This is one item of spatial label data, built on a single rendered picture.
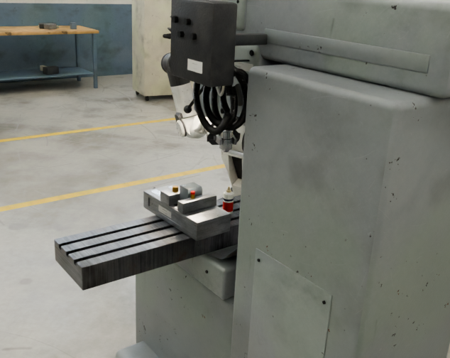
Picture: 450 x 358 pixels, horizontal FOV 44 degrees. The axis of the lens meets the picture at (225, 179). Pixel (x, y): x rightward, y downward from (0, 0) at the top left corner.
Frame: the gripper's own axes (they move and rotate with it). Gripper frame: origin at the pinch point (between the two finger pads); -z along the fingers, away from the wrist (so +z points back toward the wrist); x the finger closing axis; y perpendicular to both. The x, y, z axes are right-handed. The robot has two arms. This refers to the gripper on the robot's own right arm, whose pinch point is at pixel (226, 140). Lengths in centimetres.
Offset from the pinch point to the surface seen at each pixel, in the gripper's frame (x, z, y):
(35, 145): -91, 402, 125
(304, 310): 4, -73, 26
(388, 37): 17, -72, -46
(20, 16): -122, 757, 27
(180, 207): -18.9, -12.9, 20.3
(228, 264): -3.9, -25.5, 37.2
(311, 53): 8, -50, -39
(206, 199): -8.8, -10.1, 18.8
